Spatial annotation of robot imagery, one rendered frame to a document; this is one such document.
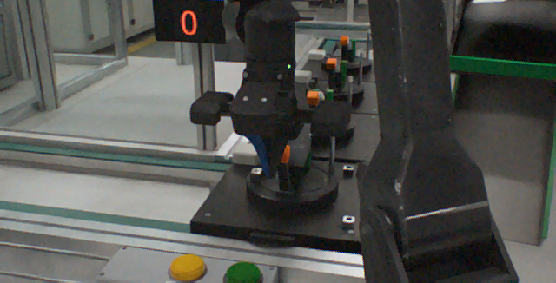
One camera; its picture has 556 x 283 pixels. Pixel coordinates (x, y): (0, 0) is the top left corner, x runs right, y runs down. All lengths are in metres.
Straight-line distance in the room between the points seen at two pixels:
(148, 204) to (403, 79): 0.65
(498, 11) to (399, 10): 0.44
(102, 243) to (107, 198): 0.21
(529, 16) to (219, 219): 0.49
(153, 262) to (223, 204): 0.15
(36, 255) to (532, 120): 0.70
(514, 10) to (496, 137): 0.17
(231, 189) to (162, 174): 0.21
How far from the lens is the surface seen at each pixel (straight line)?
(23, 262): 0.87
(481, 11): 0.79
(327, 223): 0.76
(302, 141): 0.78
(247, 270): 0.67
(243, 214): 0.78
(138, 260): 0.72
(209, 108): 0.65
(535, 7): 0.80
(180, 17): 0.91
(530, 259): 0.97
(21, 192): 1.05
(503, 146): 0.78
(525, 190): 0.76
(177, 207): 0.92
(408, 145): 0.36
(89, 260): 0.80
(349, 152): 0.98
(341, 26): 2.24
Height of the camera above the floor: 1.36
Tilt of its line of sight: 21 degrees down
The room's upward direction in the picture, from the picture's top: straight up
